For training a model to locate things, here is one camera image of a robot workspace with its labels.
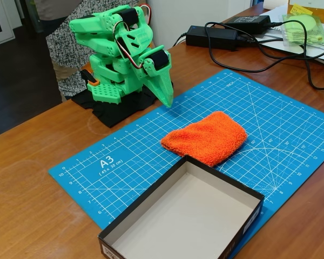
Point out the orange terry towel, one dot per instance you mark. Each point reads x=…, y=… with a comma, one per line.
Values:
x=205, y=137

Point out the orange black table clamp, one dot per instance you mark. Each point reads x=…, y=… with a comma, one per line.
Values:
x=92, y=79

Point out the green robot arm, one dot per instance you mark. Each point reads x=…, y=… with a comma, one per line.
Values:
x=105, y=48

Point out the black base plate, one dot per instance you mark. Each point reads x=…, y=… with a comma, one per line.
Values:
x=118, y=113

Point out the white paper sheets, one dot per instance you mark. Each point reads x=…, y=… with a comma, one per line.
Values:
x=275, y=46

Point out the person in speckled garment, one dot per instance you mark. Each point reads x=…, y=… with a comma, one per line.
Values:
x=64, y=46

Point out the white framed glass door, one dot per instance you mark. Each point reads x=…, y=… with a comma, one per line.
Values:
x=0, y=24

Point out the yellow sticky note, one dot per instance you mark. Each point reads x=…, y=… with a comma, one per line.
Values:
x=301, y=9

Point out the black power adapter white label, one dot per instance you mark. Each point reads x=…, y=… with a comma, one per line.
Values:
x=248, y=23

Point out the plastic bag of green parts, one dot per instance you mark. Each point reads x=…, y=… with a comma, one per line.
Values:
x=305, y=29

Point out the black cardboard box white inside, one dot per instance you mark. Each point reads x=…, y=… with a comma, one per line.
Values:
x=183, y=215

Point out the black power adapter blue light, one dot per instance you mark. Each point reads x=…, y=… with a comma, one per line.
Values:
x=210, y=36

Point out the blue A3 cutting mat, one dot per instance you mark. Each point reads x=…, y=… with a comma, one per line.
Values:
x=232, y=108

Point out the brown cardboard package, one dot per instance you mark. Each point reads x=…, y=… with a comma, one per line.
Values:
x=322, y=8

